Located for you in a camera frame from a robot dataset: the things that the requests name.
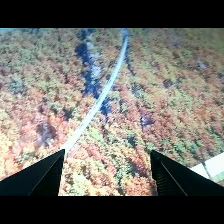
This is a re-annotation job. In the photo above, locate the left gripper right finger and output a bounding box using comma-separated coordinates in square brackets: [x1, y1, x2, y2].
[149, 149, 224, 197]

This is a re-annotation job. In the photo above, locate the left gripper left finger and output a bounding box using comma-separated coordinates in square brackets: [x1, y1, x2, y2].
[0, 148, 66, 197]

